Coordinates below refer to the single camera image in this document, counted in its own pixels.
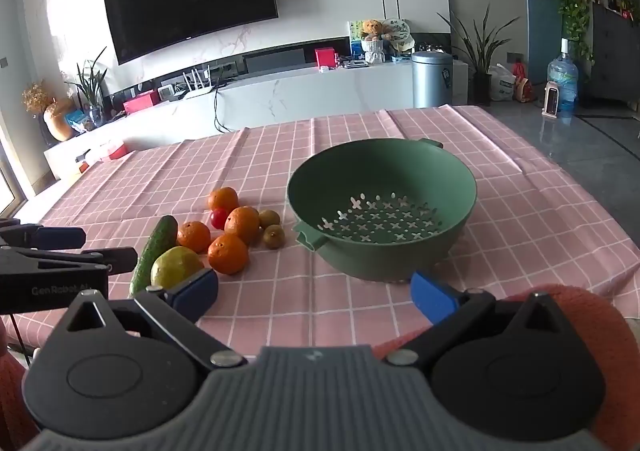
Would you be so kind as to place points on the white router with antennas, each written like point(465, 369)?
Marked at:
point(197, 90)

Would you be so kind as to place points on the brown kiwi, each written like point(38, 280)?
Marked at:
point(273, 236)
point(269, 218)

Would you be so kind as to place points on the green cucumber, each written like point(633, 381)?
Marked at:
point(157, 246)

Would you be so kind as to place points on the green plastic colander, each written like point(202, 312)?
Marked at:
point(380, 171)

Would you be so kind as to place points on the white knitted pot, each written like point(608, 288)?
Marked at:
point(374, 52)

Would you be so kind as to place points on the red bag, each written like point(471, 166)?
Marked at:
point(522, 83)

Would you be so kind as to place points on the potted long-leaf plant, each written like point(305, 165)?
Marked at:
point(90, 86)

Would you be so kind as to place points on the brown teddy bear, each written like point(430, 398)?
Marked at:
point(372, 28)

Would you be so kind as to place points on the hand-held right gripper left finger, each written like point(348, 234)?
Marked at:
point(197, 291)

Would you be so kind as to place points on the pink checked tablecloth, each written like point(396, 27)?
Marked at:
point(310, 301)

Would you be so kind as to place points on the round printed hand fan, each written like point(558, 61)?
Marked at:
point(400, 36)

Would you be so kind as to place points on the snake plant in black pot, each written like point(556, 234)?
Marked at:
point(480, 56)

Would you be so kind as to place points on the orange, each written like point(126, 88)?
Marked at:
point(194, 236)
point(242, 223)
point(228, 253)
point(223, 199)

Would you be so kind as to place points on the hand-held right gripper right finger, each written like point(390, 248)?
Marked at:
point(430, 296)

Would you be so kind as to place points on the yellow-green pear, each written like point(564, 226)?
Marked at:
point(172, 268)

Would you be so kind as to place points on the white plastic bag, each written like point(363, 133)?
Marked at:
point(501, 83)

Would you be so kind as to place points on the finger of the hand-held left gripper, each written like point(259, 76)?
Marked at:
point(60, 237)
point(75, 259)

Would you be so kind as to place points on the large blue water bottle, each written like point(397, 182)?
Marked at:
point(562, 78)

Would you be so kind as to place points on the trailing pothos plant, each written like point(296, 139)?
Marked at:
point(575, 1)

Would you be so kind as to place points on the white marble television cabinet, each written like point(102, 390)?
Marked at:
point(300, 96)

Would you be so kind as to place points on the dark drawer cabinet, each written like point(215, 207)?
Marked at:
point(610, 61)

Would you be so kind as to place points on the flat red box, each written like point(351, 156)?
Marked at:
point(140, 102)

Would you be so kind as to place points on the grey metal trash can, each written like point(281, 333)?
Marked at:
point(432, 81)

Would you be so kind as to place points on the red cherry tomato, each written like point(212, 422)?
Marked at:
point(218, 218)

